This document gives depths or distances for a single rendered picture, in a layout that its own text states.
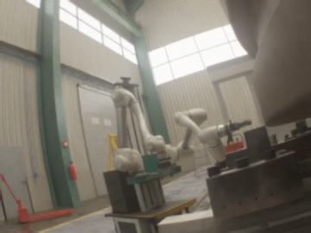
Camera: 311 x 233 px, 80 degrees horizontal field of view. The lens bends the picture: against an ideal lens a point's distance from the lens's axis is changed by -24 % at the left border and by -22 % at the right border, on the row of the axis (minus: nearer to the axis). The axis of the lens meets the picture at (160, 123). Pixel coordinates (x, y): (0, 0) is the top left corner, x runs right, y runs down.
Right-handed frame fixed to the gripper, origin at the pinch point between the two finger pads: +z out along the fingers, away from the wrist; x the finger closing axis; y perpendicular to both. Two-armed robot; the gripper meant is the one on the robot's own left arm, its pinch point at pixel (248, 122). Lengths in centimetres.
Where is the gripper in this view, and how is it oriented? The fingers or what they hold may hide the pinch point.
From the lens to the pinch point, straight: 161.1
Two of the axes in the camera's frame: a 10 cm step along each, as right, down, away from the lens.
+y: -2.3, -9.6, 1.8
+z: 8.4, -2.8, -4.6
